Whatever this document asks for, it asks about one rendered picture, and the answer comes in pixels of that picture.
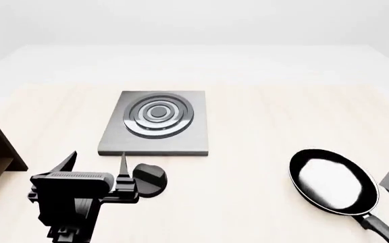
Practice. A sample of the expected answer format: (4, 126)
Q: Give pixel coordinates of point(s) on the black round stove knob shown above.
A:
(150, 181)

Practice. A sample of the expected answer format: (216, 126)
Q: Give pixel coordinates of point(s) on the black frying pan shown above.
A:
(329, 184)

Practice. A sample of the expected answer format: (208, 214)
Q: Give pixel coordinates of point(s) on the grey square stove plate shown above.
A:
(194, 141)

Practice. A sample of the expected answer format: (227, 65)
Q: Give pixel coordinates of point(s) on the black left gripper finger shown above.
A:
(68, 163)
(124, 174)

